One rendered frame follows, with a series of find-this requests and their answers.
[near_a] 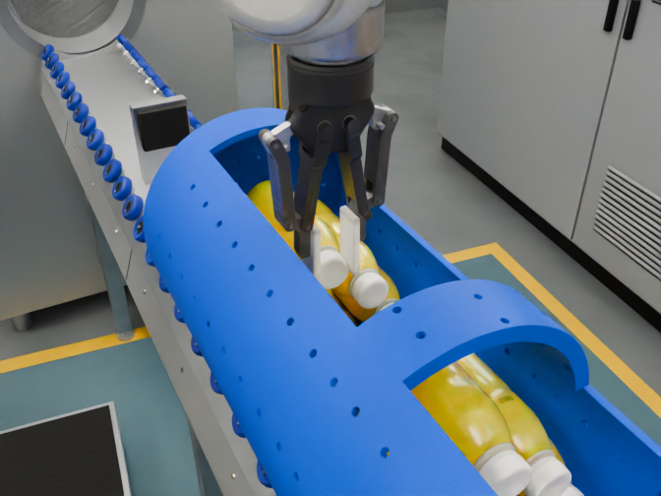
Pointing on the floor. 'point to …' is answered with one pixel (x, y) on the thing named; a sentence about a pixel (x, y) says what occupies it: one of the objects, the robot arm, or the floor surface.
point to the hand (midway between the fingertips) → (330, 248)
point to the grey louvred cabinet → (565, 126)
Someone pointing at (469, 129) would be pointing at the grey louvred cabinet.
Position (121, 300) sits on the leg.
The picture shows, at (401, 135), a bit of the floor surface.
